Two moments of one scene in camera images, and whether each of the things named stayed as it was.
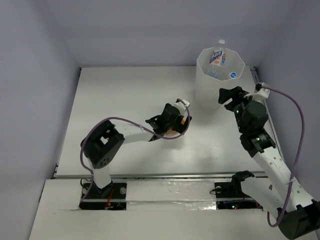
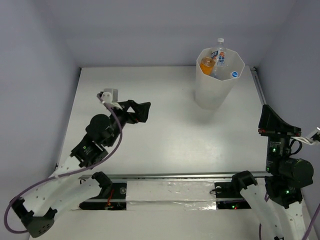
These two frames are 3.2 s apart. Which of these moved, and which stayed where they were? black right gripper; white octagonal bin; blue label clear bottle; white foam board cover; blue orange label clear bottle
Moved: black right gripper
Stayed: blue label clear bottle; blue orange label clear bottle; white octagonal bin; white foam board cover
